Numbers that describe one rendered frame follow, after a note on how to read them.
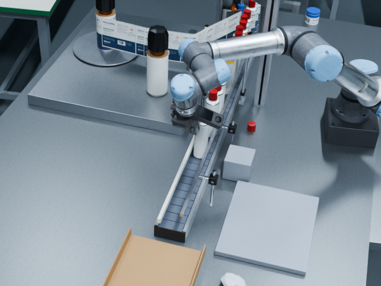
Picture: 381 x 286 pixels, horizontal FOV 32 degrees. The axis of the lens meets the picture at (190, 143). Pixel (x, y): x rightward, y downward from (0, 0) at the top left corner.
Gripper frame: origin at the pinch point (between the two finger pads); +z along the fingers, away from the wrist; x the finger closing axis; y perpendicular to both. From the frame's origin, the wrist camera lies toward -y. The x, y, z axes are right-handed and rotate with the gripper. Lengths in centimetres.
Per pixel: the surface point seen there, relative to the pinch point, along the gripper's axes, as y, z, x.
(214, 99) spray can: -1.1, 9.8, -17.5
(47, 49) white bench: 112, 99, -69
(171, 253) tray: -2.2, 0.1, 44.0
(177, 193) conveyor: 2.8, 7.8, 21.4
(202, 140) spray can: -0.5, 10.0, -0.6
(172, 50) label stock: 28, 38, -50
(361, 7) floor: -56, 259, -237
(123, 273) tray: 10, -6, 55
